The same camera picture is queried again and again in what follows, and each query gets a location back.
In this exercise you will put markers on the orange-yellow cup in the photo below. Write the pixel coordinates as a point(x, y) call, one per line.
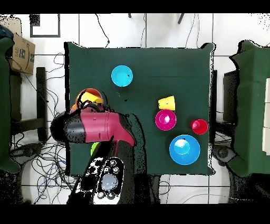
point(162, 103)

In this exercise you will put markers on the small magenta bowl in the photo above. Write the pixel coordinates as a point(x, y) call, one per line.
point(165, 120)

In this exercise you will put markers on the yellow cup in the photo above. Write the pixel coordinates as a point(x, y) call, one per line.
point(170, 103)
point(89, 98)

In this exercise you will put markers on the small light blue bowl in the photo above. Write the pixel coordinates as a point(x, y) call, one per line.
point(122, 76)

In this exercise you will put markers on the small orange-red bowl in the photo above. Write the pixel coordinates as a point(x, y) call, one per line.
point(92, 91)

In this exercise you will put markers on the large orange-yellow bowl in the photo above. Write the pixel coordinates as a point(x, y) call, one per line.
point(74, 107)

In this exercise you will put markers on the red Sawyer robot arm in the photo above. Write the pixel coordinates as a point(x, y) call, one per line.
point(101, 129)

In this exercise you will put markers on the white box stack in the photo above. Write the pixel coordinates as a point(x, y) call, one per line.
point(266, 116)

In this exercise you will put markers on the dark green tablecloth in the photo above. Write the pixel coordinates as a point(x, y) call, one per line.
point(158, 63)

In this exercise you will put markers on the large green bowl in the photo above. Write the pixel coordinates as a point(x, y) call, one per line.
point(94, 148)

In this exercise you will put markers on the large blue bowl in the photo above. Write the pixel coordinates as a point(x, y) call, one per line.
point(184, 149)

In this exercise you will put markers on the red cup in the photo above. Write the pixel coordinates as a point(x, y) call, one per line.
point(199, 126)

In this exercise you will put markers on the black metal stand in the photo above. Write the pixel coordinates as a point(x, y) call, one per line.
point(41, 84)

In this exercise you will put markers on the green cloth-covered table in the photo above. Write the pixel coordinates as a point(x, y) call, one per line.
point(251, 105)
point(4, 105)

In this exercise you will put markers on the cardboard box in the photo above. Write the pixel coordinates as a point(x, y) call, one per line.
point(22, 55)

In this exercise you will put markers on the black square frame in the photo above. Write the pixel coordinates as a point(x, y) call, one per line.
point(45, 36)

